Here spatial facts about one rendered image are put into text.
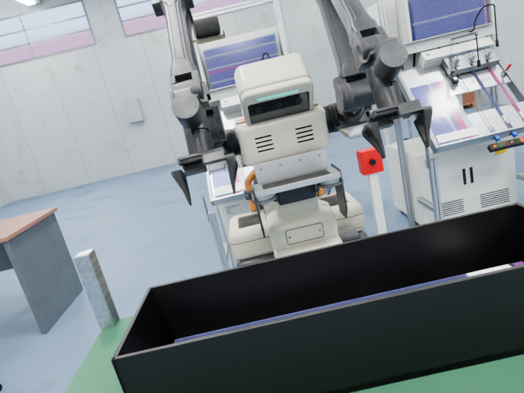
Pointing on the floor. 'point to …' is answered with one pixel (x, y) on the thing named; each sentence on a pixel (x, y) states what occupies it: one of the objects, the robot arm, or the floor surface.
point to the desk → (40, 264)
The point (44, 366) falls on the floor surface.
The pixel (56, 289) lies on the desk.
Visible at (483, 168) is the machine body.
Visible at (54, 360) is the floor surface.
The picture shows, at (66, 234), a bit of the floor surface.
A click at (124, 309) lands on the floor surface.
